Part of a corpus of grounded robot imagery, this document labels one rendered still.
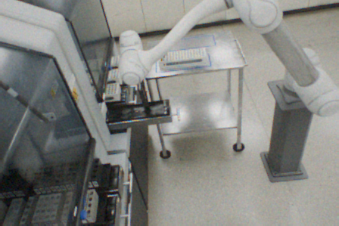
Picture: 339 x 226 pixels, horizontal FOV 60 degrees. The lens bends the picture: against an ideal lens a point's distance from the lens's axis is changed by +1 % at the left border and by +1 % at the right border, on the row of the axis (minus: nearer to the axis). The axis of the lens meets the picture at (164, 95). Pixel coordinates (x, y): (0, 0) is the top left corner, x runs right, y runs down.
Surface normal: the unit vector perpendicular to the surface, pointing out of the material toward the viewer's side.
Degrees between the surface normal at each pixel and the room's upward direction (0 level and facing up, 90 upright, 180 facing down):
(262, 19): 84
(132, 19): 90
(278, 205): 0
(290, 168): 90
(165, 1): 90
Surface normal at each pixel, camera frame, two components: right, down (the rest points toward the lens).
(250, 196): -0.14, -0.76
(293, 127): 0.04, 0.64
